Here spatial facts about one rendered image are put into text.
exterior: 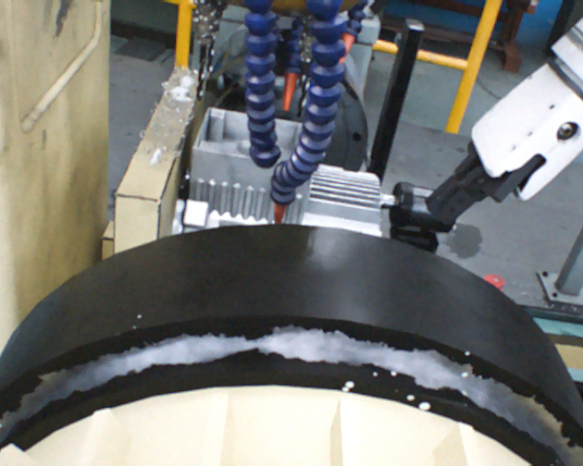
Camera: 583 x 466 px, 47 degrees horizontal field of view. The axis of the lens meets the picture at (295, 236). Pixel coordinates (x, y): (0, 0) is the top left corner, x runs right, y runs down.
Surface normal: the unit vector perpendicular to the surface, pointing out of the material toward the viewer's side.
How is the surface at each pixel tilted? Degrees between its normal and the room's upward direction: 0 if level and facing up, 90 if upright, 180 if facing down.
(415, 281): 13
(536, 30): 90
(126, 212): 90
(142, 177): 0
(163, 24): 90
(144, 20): 90
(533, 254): 0
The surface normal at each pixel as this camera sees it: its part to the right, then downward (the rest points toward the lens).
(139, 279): -0.37, -0.77
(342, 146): -0.02, 0.56
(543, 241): 0.17, -0.81
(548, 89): -0.76, -0.49
